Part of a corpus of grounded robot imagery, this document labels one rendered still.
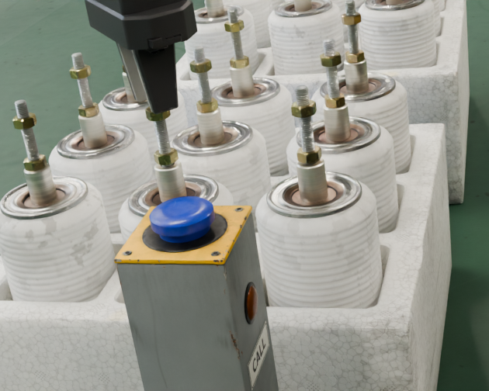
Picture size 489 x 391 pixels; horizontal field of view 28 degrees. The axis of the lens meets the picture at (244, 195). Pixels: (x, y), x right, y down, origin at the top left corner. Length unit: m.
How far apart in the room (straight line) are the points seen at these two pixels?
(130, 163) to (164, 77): 0.19
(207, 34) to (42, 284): 0.54
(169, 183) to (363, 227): 0.16
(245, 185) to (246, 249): 0.27
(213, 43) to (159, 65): 0.54
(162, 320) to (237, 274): 0.05
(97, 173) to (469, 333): 0.41
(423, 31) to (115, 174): 0.49
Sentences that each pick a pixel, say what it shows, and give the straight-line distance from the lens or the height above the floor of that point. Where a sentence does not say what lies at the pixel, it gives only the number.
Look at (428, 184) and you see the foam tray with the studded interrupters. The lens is 0.93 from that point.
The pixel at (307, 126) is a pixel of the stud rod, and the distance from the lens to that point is 0.74.
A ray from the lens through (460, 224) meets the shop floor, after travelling 1.24.
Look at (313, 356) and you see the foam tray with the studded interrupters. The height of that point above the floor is 0.15.
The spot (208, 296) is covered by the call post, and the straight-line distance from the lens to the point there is 0.58.
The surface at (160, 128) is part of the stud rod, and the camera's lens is 0.77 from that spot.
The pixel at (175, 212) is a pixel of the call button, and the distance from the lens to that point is 0.60.
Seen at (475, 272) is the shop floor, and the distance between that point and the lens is 1.14.
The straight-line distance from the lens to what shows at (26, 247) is 0.82.
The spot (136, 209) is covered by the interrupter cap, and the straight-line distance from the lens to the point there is 0.79.
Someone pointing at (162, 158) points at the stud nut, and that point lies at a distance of 0.78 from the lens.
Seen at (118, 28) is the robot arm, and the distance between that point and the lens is 0.71.
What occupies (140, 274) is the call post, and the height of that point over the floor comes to 0.30.
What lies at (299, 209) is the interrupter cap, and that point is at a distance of 0.75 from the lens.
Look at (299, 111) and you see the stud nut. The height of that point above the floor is 0.33.
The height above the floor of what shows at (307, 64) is 0.19.
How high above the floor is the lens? 0.59
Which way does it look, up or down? 26 degrees down
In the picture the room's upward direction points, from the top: 9 degrees counter-clockwise
